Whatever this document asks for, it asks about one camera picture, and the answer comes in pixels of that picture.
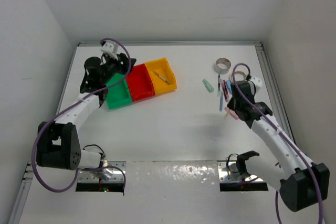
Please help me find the pink correction tape case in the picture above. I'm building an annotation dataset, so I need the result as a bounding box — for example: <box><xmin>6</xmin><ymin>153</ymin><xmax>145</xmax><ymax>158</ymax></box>
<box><xmin>225</xmin><ymin>107</ymin><xmax>239</xmax><ymax>120</ymax></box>

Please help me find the green plastic bin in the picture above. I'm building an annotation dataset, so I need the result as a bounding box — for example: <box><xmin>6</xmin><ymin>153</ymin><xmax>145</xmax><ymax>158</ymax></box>
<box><xmin>106</xmin><ymin>73</ymin><xmax>132</xmax><ymax>110</ymax></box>

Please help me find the green correction tape case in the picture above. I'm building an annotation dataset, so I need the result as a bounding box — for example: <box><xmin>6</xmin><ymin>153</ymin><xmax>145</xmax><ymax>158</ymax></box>
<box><xmin>202</xmin><ymin>79</ymin><xmax>214</xmax><ymax>93</ymax></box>

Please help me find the red plastic bin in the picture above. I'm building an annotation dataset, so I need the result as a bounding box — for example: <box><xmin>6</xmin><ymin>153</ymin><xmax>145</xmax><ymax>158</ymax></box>
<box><xmin>127</xmin><ymin>64</ymin><xmax>155</xmax><ymax>102</ymax></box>

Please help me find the metal base plate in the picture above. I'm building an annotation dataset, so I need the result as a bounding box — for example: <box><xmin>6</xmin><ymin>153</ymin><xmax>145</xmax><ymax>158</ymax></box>
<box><xmin>78</xmin><ymin>161</ymin><xmax>126</xmax><ymax>184</ymax></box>
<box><xmin>217</xmin><ymin>160</ymin><xmax>264</xmax><ymax>184</ymax></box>

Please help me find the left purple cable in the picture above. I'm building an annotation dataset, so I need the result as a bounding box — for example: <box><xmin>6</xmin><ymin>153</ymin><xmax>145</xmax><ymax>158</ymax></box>
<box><xmin>31</xmin><ymin>37</ymin><xmax>131</xmax><ymax>191</ymax></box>

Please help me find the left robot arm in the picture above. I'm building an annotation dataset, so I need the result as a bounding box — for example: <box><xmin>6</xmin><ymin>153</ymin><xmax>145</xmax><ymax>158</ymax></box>
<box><xmin>36</xmin><ymin>53</ymin><xmax>136</xmax><ymax>170</ymax></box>

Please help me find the purple cable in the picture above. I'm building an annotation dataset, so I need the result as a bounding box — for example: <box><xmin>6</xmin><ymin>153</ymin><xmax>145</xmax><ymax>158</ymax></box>
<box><xmin>230</xmin><ymin>62</ymin><xmax>324</xmax><ymax>224</ymax></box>
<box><xmin>31</xmin><ymin>37</ymin><xmax>131</xmax><ymax>191</ymax></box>

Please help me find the blue correction tape case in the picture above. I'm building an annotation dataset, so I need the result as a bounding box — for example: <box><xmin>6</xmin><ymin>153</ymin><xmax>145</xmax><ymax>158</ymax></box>
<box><xmin>226</xmin><ymin>80</ymin><xmax>232</xmax><ymax>94</ymax></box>

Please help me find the yellow plastic bin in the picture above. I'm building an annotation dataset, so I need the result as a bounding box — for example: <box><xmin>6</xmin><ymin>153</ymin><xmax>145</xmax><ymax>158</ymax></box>
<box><xmin>145</xmin><ymin>58</ymin><xmax>177</xmax><ymax>95</ymax></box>

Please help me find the grey wide tape roll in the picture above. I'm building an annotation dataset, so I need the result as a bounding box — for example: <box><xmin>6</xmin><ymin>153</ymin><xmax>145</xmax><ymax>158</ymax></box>
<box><xmin>214</xmin><ymin>58</ymin><xmax>232</xmax><ymax>74</ymax></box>

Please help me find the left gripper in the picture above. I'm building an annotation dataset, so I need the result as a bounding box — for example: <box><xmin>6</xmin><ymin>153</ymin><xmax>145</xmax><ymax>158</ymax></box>
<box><xmin>99</xmin><ymin>52</ymin><xmax>135</xmax><ymax>84</ymax></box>

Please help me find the pink packaged pen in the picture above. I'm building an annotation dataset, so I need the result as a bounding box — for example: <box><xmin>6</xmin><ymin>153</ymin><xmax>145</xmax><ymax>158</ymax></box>
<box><xmin>220</xmin><ymin>79</ymin><xmax>229</xmax><ymax>102</ymax></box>

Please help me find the blue marker pen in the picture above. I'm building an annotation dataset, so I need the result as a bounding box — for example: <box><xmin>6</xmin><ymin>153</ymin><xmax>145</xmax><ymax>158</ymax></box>
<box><xmin>219</xmin><ymin>95</ymin><xmax>224</xmax><ymax>112</ymax></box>

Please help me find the beige masking tape roll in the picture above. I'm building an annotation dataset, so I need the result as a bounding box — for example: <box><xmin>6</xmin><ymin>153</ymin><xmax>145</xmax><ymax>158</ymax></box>
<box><xmin>229</xmin><ymin>71</ymin><xmax>247</xmax><ymax>82</ymax></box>

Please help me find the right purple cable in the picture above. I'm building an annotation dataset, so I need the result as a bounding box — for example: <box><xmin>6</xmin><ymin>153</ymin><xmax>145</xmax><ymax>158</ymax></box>
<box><xmin>230</xmin><ymin>62</ymin><xmax>324</xmax><ymax>224</ymax></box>

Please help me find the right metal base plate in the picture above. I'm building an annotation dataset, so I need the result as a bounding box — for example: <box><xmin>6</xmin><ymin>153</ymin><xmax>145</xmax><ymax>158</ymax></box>
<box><xmin>217</xmin><ymin>160</ymin><xmax>264</xmax><ymax>184</ymax></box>

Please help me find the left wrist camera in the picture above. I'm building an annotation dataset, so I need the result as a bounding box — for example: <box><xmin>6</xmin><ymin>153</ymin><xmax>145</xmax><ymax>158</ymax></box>
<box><xmin>100</xmin><ymin>40</ymin><xmax>118</xmax><ymax>59</ymax></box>

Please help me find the blue thin pen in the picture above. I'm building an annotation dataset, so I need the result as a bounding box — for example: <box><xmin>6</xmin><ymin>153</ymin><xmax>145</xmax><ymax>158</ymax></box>
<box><xmin>154</xmin><ymin>71</ymin><xmax>171</xmax><ymax>85</ymax></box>

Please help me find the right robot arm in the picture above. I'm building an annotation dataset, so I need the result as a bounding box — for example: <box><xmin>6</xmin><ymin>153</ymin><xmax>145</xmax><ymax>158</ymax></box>
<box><xmin>228</xmin><ymin>78</ymin><xmax>330</xmax><ymax>212</ymax></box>

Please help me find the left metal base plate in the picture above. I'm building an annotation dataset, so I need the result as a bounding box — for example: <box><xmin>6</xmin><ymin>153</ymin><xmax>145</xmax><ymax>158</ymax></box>
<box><xmin>78</xmin><ymin>161</ymin><xmax>126</xmax><ymax>184</ymax></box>

